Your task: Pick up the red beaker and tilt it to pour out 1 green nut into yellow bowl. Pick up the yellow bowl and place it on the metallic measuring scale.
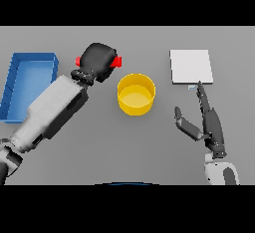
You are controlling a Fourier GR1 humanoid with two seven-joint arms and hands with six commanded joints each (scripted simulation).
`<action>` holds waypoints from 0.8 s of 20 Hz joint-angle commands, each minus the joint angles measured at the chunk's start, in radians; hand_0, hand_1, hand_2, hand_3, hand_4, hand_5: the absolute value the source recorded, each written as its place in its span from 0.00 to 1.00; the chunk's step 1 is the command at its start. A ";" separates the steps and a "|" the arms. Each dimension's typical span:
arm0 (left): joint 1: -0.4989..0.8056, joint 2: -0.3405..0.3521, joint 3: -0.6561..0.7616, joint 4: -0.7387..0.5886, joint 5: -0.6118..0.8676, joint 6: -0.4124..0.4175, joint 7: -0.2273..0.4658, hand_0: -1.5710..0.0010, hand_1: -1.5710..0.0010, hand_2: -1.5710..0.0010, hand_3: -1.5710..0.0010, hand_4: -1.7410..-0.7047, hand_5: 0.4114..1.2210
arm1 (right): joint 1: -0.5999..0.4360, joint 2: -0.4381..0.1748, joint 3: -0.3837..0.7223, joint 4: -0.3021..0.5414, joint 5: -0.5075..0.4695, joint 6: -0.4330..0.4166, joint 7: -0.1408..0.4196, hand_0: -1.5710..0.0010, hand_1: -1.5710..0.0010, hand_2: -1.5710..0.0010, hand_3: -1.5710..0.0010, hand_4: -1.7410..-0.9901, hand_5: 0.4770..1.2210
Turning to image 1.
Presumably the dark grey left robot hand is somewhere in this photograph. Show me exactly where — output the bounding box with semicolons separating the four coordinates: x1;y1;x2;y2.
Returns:
70;42;119;87

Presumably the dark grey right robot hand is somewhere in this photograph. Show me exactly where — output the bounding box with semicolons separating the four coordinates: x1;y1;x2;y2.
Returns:
174;81;228;160

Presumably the red beaker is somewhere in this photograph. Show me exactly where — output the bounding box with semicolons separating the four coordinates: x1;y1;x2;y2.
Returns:
75;55;123;69

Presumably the yellow bowl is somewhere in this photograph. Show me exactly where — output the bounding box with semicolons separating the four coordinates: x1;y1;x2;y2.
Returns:
117;73;156;117

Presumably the pale square scale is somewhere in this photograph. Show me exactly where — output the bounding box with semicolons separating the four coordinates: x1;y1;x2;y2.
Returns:
169;49;214;91

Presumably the blue tray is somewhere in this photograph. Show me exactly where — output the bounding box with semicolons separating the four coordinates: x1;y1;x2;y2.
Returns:
0;52;60;124

